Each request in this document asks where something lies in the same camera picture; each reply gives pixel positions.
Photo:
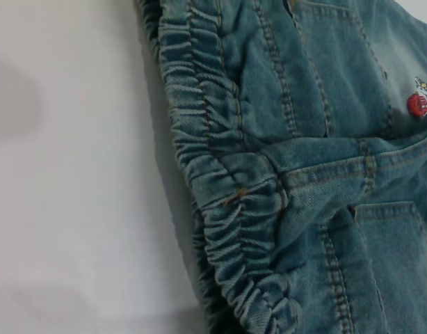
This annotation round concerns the blue denim shorts with cartoon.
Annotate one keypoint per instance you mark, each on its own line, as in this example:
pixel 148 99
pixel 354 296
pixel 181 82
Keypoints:
pixel 304 174

